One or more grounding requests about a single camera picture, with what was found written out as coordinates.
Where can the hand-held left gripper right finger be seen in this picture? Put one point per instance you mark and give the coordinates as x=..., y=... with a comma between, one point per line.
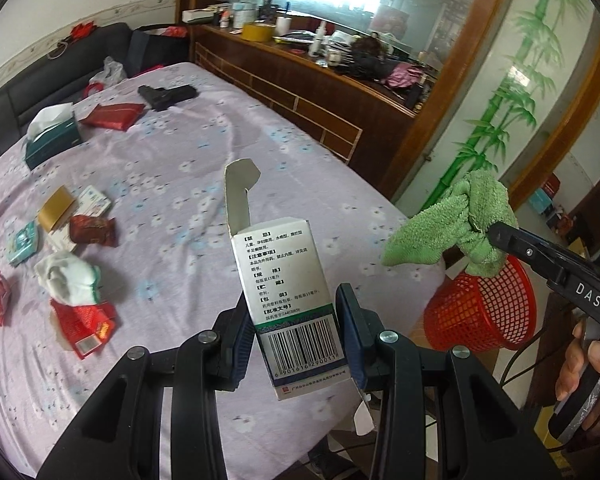
x=352, y=340

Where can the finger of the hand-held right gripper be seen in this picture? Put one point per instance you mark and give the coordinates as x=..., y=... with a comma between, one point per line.
x=525, y=247

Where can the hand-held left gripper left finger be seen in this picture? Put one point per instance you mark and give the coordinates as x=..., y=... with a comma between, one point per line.
x=241, y=350

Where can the red mesh basket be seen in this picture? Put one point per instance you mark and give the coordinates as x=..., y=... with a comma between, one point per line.
x=480, y=310

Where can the white medicine box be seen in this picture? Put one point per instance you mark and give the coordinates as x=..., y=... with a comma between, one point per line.
x=280, y=270

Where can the green towel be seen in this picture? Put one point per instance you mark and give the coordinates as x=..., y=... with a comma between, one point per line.
x=430, y=240

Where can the red cigarette pack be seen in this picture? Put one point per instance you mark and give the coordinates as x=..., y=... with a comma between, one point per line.
x=87, y=325

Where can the white green sock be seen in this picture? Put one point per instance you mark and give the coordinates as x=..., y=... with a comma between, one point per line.
x=65, y=277

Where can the dark red snack wrapper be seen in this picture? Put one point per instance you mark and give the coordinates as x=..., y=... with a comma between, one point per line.
x=92, y=230

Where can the small white printed box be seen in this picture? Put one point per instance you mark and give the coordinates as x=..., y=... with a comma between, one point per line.
x=92, y=200

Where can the teal packet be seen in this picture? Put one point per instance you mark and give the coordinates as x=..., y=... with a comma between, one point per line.
x=24, y=242

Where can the purple floral bedsheet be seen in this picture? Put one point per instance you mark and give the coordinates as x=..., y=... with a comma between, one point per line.
x=180, y=210

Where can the pink plastic bag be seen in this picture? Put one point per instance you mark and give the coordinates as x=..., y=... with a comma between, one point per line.
x=405, y=75

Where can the golden yellow box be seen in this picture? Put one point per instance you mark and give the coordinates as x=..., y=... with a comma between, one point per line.
x=56, y=207

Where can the wooden dresser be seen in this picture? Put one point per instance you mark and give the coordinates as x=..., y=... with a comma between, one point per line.
x=300, y=110

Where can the black toy pistol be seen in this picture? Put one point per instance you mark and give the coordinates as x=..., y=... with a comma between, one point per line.
x=165, y=96

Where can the flat red packet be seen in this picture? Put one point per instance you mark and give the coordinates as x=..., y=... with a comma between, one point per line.
x=112, y=116

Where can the dark green tissue box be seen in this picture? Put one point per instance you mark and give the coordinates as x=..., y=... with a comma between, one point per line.
x=50, y=142

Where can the white bottle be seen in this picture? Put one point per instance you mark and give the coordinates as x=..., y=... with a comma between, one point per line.
x=316, y=45

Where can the clear plastic bag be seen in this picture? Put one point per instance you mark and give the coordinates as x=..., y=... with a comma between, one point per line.
x=110, y=72

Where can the yellow round tin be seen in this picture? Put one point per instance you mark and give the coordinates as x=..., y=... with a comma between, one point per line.
x=258, y=32

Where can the white cup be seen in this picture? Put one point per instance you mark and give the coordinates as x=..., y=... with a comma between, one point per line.
x=284, y=26

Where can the white round container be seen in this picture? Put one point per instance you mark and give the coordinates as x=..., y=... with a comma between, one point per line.
x=245, y=15

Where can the flat white box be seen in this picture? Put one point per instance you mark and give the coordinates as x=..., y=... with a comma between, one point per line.
x=197, y=16

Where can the black sofa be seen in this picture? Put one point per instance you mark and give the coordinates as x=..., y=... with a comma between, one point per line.
x=30, y=85

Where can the red ornament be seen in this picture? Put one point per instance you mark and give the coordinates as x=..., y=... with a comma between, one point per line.
x=82, y=31

